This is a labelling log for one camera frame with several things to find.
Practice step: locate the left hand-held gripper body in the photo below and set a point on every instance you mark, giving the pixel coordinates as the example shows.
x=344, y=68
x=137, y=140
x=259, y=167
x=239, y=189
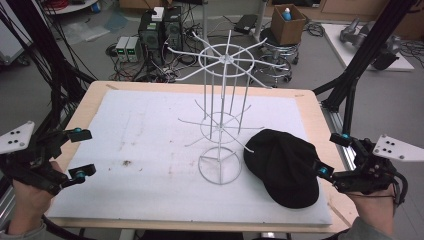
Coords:
x=31, y=165

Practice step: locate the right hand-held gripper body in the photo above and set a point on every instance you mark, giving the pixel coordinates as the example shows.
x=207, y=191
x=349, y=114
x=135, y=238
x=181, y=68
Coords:
x=370, y=173

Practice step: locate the black cap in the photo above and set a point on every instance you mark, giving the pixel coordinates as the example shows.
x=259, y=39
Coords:
x=283, y=166

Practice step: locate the person's right hand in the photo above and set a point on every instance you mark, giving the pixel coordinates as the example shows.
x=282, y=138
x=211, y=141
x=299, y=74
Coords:
x=375, y=210

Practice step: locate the person's left hand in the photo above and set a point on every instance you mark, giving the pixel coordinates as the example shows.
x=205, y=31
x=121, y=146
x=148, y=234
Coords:
x=31, y=203

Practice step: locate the white foam mat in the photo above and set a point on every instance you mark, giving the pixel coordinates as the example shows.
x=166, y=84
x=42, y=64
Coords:
x=150, y=160

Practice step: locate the grey power supply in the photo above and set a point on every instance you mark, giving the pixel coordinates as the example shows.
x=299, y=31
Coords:
x=121, y=49
x=134, y=49

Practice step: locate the white board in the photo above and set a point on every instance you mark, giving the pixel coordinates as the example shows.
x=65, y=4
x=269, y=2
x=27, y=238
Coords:
x=336, y=43

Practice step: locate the chrome stool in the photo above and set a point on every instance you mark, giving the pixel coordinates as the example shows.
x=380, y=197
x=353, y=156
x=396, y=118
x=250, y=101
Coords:
x=276, y=53

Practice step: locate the black computer tower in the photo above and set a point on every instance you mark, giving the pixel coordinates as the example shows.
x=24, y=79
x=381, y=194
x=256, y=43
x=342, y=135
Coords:
x=150, y=36
x=173, y=30

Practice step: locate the brown cardboard box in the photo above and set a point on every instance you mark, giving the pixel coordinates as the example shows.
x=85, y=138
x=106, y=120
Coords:
x=286, y=31

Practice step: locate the white round table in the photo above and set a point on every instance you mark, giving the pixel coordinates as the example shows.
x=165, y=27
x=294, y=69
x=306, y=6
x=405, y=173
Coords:
x=71, y=6

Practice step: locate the blue bottle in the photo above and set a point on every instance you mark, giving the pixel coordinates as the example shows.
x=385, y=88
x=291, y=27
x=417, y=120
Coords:
x=286, y=15

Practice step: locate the small white box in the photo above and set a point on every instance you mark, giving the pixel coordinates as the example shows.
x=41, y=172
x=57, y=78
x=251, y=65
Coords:
x=158, y=14

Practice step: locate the black flat device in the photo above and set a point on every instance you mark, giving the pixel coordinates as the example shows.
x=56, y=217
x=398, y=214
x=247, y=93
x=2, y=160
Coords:
x=246, y=24

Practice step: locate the aluminium rail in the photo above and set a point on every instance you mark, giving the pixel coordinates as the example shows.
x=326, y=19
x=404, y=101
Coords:
x=338, y=126

